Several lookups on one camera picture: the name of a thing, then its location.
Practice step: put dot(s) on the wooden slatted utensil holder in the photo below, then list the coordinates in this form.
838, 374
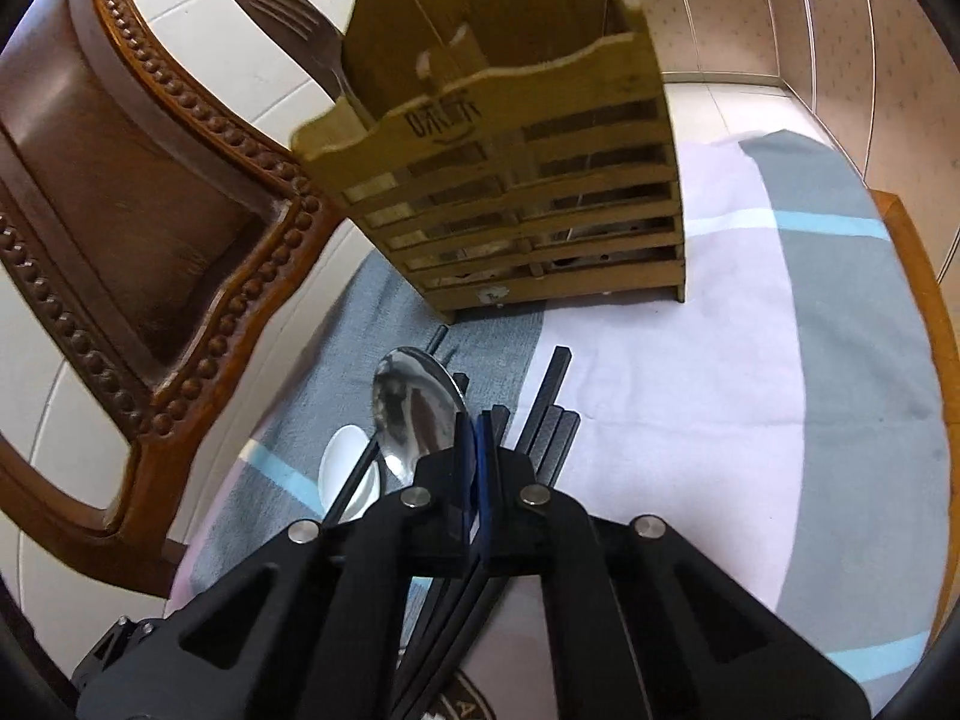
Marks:
525, 165

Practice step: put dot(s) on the white ceramic spoon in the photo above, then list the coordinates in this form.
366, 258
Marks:
341, 457

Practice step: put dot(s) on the grey and pink striped tablecloth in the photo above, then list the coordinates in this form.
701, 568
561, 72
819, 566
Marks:
712, 390

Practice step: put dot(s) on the metal fork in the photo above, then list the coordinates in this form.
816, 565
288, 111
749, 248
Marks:
300, 22

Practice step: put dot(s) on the carved wooden chair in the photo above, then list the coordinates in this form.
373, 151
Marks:
112, 165

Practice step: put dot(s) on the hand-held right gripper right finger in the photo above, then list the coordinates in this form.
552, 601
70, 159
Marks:
487, 480

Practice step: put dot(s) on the pile of black chopsticks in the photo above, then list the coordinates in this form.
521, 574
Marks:
556, 390

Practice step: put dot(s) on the large metal spoon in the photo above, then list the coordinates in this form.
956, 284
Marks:
412, 405

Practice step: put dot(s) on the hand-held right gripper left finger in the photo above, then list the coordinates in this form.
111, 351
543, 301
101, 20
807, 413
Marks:
466, 480

